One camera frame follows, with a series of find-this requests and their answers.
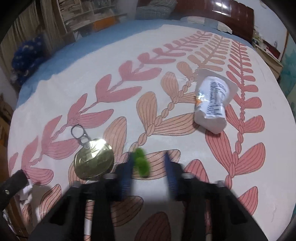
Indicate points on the cream bedside drawer cabinet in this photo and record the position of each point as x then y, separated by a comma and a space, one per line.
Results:
274, 64

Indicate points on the green fuzzy scrap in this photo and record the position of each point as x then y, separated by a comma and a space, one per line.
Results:
141, 163

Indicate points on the blue bed sheet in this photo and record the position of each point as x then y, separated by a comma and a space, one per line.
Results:
63, 58

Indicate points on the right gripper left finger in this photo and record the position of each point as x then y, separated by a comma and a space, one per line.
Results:
66, 219

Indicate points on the cluttered wooden bookshelf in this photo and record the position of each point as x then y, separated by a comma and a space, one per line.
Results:
65, 22

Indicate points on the white blue pillow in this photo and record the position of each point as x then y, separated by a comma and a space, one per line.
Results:
207, 22

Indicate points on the grey striped pillow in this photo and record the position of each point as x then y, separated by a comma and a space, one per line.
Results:
157, 9

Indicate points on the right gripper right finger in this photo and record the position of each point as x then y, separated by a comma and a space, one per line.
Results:
229, 219

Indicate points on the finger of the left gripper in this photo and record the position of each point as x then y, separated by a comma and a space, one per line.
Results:
12, 186

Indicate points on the white pink patterned bedspread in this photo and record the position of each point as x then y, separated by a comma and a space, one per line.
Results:
139, 92

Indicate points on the dark red wooden headboard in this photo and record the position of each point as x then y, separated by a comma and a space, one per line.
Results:
237, 16

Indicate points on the white pink wrapper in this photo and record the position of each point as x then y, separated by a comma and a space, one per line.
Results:
25, 192

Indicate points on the dark blue star fabric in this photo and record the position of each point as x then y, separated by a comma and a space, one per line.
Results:
28, 57

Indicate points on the gold can lid with ring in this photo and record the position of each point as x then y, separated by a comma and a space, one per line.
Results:
95, 158

